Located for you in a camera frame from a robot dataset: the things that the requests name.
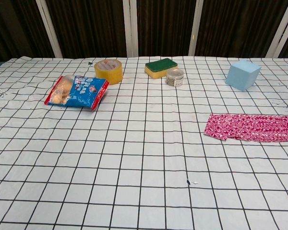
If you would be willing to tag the blue red snack bag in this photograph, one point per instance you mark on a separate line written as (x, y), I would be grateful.
(84, 92)

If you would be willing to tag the yellow packing tape roll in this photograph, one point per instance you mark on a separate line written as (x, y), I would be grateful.
(110, 76)

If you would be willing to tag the light blue foam cube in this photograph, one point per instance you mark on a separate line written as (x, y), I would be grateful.
(241, 75)

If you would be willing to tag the green yellow sponge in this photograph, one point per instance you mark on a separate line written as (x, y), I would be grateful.
(158, 65)

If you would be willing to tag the small clear round jar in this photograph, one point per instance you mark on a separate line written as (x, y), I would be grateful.
(174, 77)

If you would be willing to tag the dark brown curtain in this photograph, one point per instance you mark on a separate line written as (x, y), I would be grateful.
(91, 24)

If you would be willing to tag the white metal frame post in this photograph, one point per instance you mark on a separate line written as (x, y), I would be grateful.
(130, 28)
(282, 28)
(49, 28)
(196, 28)

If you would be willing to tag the white black checked tablecloth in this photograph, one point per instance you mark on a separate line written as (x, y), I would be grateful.
(134, 155)

